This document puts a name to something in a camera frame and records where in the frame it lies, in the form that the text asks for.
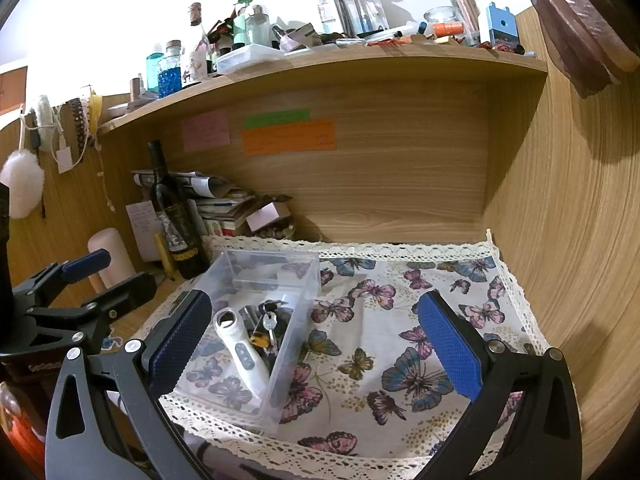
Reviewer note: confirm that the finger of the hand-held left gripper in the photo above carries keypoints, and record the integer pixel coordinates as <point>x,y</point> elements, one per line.
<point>130,287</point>
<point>85,265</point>

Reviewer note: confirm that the green glass bottle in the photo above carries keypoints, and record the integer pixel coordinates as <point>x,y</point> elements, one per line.
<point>242,25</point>

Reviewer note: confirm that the clear syringe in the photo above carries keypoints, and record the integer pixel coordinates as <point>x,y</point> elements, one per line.
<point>395,32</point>

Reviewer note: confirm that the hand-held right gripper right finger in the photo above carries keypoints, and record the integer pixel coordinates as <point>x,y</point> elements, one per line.
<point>452,345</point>

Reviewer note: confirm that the clear bottle with metal cap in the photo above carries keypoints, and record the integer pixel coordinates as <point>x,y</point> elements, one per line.
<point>258,27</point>

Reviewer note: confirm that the short glass jar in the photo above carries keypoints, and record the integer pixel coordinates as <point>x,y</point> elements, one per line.
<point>440,15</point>

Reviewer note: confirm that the clear plastic box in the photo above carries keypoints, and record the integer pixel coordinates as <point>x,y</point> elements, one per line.
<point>295,305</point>

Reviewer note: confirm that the clear lidded plastic container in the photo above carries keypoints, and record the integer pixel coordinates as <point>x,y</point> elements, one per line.
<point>247,57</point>

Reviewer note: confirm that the white fluffy pom-pom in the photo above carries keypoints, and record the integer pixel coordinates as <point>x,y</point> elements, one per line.
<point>21,185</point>

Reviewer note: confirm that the red orange container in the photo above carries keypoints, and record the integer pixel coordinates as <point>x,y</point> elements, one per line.
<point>20,440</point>

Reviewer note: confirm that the orange tube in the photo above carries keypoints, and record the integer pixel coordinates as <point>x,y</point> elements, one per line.
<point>447,30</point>

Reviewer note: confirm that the black and yellow lace trim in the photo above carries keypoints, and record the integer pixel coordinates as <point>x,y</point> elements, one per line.
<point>80,120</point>

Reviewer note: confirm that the white handheld device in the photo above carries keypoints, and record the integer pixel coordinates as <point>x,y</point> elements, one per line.
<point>240,355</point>

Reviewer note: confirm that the teal plastic bottle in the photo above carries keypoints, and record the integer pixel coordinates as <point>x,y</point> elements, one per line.
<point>152,72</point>

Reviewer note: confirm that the butterfly printed lace tablecloth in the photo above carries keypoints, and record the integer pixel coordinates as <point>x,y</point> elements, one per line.
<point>380,320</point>

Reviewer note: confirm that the bunch of keys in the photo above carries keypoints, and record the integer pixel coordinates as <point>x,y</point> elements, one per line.
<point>269,321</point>

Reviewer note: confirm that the glass bottle with blue beads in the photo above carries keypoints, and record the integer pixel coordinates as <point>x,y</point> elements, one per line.
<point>170,72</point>

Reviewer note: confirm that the dark wine bottle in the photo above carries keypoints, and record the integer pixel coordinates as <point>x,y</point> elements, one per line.
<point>172,210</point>

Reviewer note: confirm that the tall clear jar brown sticks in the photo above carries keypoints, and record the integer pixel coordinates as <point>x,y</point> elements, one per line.
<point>462,5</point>

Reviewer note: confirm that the wooden desk hutch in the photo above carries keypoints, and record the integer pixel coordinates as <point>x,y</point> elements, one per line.
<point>400,185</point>

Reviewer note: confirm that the clear plastic brush packaging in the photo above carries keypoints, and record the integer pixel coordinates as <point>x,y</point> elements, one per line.
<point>352,5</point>

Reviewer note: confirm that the stack of magazines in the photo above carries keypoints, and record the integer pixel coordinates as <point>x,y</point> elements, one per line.
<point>220,207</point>

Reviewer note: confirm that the pink sticky note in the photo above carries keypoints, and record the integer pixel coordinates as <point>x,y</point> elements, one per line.
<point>205,131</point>

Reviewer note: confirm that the orange sticky note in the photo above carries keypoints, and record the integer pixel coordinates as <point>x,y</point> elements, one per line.
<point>290,137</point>

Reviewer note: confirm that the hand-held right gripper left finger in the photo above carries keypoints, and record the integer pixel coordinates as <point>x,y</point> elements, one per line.
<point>177,340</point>

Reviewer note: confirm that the pale pink cylinder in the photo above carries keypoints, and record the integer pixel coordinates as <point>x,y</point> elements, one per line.
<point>105,242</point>

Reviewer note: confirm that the blue plastic block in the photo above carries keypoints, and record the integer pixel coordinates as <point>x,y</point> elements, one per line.
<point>501,25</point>

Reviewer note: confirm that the white paper note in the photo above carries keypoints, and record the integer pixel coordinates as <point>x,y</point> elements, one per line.
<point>141,230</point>

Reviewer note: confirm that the corked glass bottle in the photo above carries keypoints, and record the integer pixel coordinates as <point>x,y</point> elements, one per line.
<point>197,45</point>

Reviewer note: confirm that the green sticky note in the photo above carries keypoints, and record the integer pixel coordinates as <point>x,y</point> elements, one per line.
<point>277,118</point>

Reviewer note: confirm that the yellow ruler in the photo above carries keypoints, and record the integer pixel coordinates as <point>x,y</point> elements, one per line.
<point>165,257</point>

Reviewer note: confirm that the pale pink card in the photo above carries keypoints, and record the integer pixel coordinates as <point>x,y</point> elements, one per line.
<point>262,217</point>

